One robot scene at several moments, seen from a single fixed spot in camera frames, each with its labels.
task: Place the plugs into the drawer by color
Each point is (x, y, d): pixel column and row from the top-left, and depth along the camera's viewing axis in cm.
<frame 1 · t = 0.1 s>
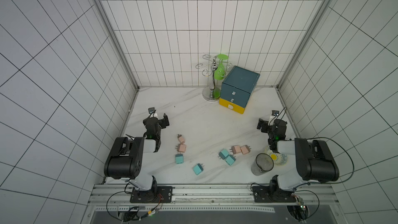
left hand: (157, 117, 95), fingers open
right hand: (263, 117, 95), fingers open
teal yellow drawer cabinet: (236, 88, 92), point 23 cm above the table
metal cup rack stand: (212, 94, 116), point 2 cm above the table
green plastic goblet: (219, 71, 105), point 20 cm above the table
pink plug upper left: (181, 139, 91), point 3 cm above the table
pink plug lower left: (181, 148, 89), point 2 cm above the table
teal plug left: (179, 158, 86), on the table
teal plug bottom middle: (198, 168, 81), point 2 cm above the table
teal plug center upper: (223, 154, 86), point 2 cm above the table
teal plug center lower: (230, 159, 85), on the table
pink plug center left: (236, 149, 87), point 3 cm above the table
pink plug center right: (245, 149, 87), point 3 cm above the table
dark transparent cup: (263, 164, 80), point 5 cm above the table

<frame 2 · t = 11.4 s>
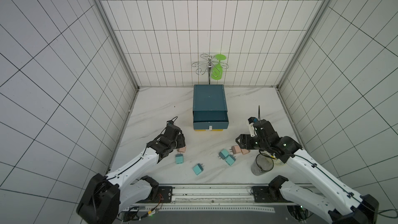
left hand: (178, 141, 86), fingers open
right hand: (235, 140, 77), fingers open
teal yellow drawer cabinet: (210, 110, 81), point 22 cm above the table
metal cup rack stand: (208, 59, 100), point 29 cm above the table
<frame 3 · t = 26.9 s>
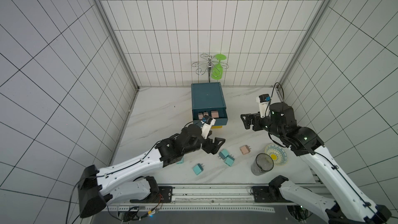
left hand: (214, 139, 70), fingers open
right hand: (243, 114, 69), fingers open
pink plug lower left: (200, 115, 83), point 19 cm above the table
pink plug center left: (214, 114, 85), point 18 cm above the table
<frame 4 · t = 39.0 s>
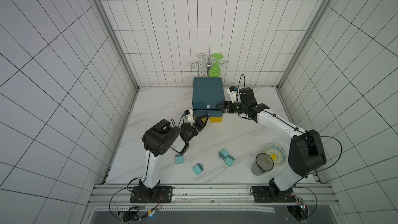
left hand: (209, 117, 91), fingers closed
right hand: (215, 106, 86), fingers open
teal yellow drawer cabinet: (207, 93, 90), point 22 cm above the table
